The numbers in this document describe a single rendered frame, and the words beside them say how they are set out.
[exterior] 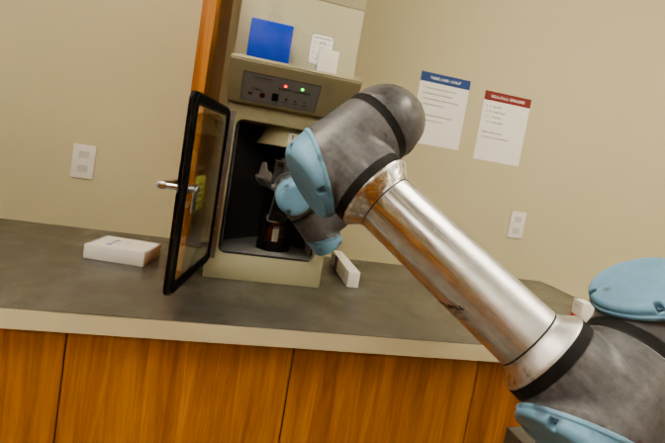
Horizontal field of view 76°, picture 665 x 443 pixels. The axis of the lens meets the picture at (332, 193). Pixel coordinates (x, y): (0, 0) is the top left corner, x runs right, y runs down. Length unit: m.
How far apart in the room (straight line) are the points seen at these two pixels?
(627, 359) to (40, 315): 0.92
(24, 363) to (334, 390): 0.63
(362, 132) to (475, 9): 1.37
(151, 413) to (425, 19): 1.52
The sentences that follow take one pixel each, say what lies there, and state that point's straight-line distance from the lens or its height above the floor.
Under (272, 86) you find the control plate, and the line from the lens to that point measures 1.09.
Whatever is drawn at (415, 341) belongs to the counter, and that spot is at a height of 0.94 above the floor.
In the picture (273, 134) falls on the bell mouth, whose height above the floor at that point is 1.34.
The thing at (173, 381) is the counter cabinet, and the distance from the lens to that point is 1.02.
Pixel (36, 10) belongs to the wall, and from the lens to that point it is 1.76.
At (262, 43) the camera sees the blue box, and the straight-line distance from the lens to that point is 1.07.
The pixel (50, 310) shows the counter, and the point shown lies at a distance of 0.98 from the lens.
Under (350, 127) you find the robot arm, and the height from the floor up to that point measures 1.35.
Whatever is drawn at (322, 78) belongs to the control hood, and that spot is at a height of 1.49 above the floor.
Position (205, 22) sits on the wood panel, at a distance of 1.10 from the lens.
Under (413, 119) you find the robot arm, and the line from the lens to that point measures 0.61.
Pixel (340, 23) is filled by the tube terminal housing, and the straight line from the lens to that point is 1.22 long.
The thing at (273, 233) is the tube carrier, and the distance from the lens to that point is 1.23.
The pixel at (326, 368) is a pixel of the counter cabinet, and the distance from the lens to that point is 1.02.
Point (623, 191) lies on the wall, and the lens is 2.28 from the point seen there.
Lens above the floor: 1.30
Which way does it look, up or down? 5 degrees down
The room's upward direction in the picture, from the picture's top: 9 degrees clockwise
